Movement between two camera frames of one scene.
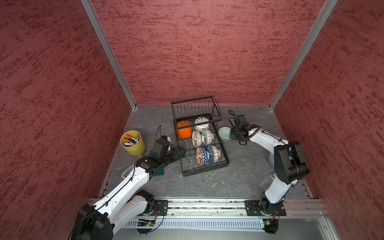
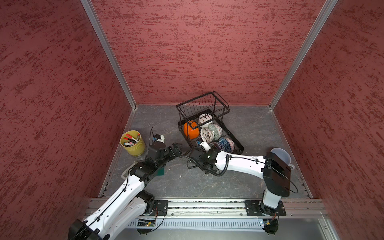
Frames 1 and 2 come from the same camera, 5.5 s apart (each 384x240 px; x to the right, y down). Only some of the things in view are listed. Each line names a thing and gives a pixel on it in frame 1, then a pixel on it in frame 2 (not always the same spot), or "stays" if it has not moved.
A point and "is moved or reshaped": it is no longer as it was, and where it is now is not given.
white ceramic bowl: x=201 y=119 is moved or reshaped
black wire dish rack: x=200 y=134 is moved or reshaped
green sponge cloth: x=160 y=172 stays
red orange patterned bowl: x=202 y=156 is moved or reshaped
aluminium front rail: x=236 y=208 stays
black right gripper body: x=235 y=134 -> x=206 y=170
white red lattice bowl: x=197 y=138 -> x=207 y=135
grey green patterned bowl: x=208 y=136 -> x=216 y=130
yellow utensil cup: x=132 y=141 stays
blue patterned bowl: x=214 y=153 is moved or reshaped
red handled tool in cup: x=131 y=139 stays
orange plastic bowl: x=185 y=132 -> x=191 y=130
